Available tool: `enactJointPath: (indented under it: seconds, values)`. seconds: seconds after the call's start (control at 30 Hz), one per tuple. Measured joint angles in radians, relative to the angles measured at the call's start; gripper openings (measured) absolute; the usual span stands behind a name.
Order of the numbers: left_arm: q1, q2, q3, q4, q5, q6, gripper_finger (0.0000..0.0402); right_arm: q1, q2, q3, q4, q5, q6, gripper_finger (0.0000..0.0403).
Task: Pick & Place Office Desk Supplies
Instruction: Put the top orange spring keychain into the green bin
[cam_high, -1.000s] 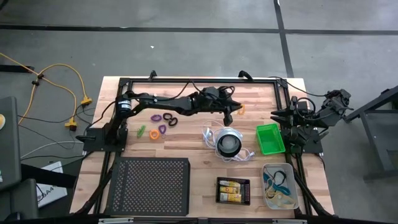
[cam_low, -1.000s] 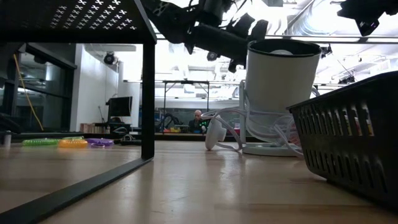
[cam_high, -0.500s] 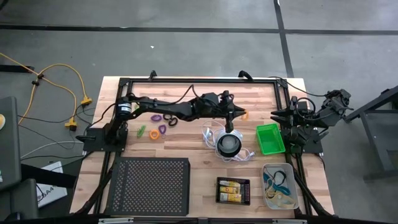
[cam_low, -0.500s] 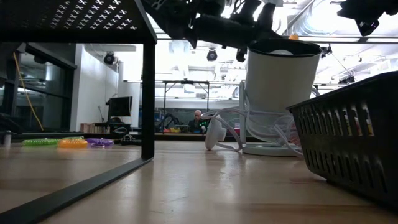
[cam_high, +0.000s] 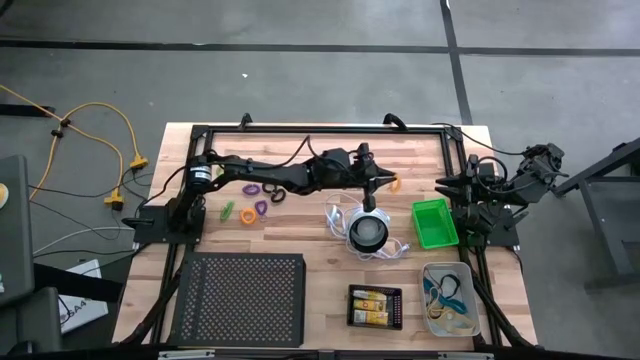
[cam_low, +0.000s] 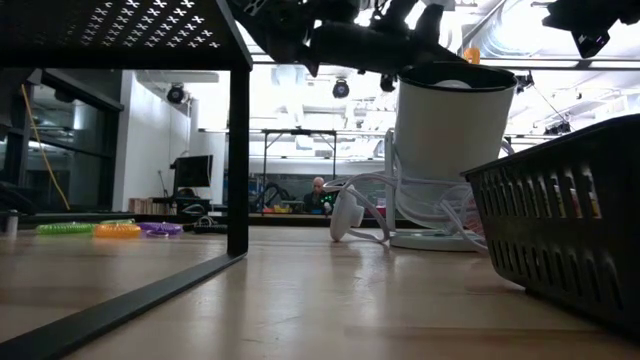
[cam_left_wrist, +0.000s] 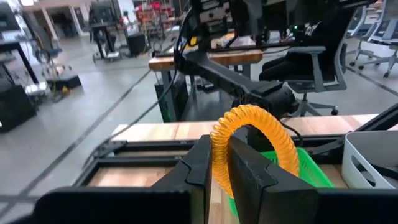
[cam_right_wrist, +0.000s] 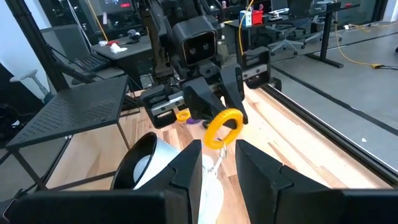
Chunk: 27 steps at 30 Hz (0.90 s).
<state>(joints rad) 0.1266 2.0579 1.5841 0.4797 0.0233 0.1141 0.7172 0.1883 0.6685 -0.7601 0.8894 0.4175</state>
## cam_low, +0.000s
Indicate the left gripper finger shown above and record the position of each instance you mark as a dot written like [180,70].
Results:
[370,50]
[432,25]

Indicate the white desk lamp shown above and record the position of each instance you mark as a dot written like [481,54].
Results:
[450,130]

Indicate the person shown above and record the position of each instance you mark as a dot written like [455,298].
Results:
[316,197]

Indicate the black perforated metal shelf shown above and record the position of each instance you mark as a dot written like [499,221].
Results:
[125,55]

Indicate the black computer monitor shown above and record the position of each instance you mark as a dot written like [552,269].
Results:
[192,171]

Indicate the black mesh basket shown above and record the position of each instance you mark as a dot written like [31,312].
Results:
[575,260]

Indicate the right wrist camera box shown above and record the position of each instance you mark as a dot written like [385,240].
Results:
[592,42]

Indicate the black ceiling camera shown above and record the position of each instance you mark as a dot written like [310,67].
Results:
[175,94]
[341,89]

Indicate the black gantry frame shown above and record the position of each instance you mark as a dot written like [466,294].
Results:
[300,132]

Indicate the black aluminium table frame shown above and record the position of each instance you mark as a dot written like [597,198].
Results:
[50,218]

